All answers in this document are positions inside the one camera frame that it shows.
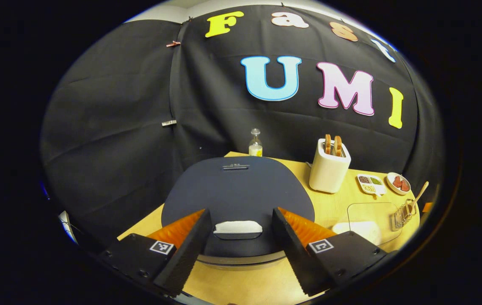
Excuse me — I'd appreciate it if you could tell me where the black backdrop cloth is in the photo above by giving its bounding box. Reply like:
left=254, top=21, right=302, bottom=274
left=40, top=5, right=443, bottom=250

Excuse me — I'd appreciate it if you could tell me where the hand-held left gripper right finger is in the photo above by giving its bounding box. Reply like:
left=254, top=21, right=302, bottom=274
left=271, top=207, right=398, bottom=297

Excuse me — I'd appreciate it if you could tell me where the white round plate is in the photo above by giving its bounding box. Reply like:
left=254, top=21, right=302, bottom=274
left=386, top=172, right=411, bottom=195

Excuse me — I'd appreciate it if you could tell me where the wooden spoon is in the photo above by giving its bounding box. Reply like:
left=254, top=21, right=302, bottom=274
left=406, top=181, right=430, bottom=214

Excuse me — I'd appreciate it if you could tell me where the clear plastic rice box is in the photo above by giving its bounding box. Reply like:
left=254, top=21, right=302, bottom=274
left=332, top=202, right=403, bottom=246

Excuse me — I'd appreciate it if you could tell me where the clear wire chopstick holder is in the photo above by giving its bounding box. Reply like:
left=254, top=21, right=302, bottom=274
left=394, top=199, right=417, bottom=231

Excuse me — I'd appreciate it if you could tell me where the white toaster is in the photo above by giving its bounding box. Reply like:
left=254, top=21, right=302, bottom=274
left=309, top=138, right=352, bottom=194

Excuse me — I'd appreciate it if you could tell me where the dark grey rice cooker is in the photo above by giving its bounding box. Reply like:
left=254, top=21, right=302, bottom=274
left=161, top=157, right=315, bottom=267

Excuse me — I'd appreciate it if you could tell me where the white divided bean dish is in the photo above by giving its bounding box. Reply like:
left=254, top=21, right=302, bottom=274
left=357, top=174, right=387, bottom=196

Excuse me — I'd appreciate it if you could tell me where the small glass bottle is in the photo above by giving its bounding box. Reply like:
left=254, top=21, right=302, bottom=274
left=248, top=128, right=263, bottom=157

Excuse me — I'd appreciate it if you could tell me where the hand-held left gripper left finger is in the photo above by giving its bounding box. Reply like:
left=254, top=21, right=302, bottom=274
left=98, top=208, right=213, bottom=298

